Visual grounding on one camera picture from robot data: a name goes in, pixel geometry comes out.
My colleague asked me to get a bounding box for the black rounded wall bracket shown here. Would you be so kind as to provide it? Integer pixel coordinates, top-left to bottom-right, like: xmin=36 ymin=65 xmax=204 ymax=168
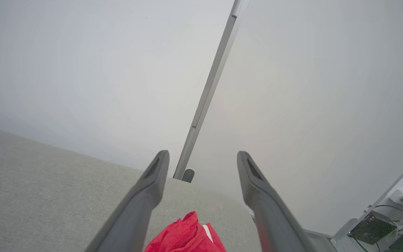
xmin=181 ymin=168 xmax=196 ymax=183

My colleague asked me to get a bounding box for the green circuit board box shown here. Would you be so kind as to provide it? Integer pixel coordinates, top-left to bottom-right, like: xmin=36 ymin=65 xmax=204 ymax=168
xmin=348 ymin=210 xmax=398 ymax=246

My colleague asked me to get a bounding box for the grey partition post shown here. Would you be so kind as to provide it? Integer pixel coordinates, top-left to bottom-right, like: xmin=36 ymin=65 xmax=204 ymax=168
xmin=172 ymin=0 xmax=249 ymax=181

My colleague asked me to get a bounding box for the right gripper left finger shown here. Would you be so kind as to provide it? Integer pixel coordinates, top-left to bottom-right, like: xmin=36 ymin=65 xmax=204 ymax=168
xmin=84 ymin=150 xmax=170 ymax=252

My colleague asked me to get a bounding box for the red and white jersey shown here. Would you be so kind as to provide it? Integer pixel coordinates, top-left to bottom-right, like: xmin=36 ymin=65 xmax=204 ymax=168
xmin=143 ymin=211 xmax=227 ymax=252

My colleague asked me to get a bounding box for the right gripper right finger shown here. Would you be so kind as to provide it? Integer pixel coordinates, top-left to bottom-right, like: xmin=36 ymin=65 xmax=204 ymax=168
xmin=236 ymin=150 xmax=317 ymax=252

